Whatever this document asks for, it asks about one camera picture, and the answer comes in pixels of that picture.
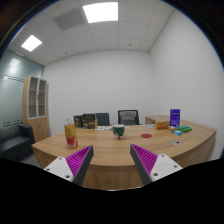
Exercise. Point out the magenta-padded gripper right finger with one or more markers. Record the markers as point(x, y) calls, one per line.
point(163, 165)

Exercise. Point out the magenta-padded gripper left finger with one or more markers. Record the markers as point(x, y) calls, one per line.
point(60, 166)

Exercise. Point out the drink bottle with white cap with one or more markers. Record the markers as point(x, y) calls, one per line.
point(70, 135)

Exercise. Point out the small blue packet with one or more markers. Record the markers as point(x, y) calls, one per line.
point(177, 132)

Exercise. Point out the small tan labelled box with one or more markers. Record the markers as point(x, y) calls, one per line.
point(171, 128)

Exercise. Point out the white printed paper sheet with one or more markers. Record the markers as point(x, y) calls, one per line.
point(149, 126)

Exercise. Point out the green packet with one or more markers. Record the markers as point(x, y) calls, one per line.
point(184, 128)

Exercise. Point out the wooden shelf cabinet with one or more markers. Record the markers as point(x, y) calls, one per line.
point(36, 128)

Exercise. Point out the wooden side desk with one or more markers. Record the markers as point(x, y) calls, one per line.
point(153, 118)

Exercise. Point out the small dark printed box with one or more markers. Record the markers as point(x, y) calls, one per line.
point(78, 121)

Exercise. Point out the purple standing box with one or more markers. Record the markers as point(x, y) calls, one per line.
point(174, 117)

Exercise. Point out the black leather sofa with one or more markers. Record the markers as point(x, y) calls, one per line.
point(15, 143)

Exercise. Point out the white and green mug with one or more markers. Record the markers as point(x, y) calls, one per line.
point(118, 131)

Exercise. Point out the black mesh office chair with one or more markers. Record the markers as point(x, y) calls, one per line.
point(128, 117)

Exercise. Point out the small ceiling light panel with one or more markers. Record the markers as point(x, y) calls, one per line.
point(31, 43)

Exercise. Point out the grey ceiling vent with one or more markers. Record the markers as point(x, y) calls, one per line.
point(69, 18)

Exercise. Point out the large ceiling light panel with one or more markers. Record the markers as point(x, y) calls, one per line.
point(100, 12)

